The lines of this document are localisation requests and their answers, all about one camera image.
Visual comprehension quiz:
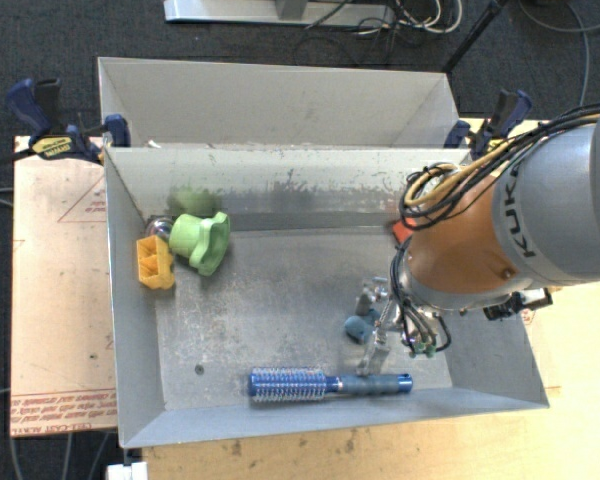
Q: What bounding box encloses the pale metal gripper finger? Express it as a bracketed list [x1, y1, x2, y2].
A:
[354, 276, 390, 318]
[355, 317, 393, 377]

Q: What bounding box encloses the blue-grey rounded lump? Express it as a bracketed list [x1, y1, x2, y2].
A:
[343, 314, 377, 345]

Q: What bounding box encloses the red-orange object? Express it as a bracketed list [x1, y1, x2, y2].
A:
[391, 219, 419, 245]

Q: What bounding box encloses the grey metal bin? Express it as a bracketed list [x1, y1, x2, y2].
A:
[97, 56, 551, 450]

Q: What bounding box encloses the blue round hairbrush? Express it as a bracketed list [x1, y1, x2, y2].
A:
[247, 365, 415, 404]

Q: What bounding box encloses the green plastic flower-shaped cup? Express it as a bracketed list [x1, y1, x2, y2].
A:
[168, 211, 232, 278]

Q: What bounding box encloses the yellow plastic block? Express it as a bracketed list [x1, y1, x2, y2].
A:
[135, 234, 177, 291]

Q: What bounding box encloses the brown cardboard board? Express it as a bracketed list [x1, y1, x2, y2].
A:
[9, 135, 119, 439]

